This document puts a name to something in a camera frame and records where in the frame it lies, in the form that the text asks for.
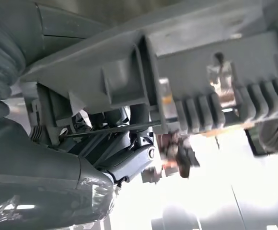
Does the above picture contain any person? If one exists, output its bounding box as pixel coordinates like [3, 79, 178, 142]
[259, 119, 278, 164]

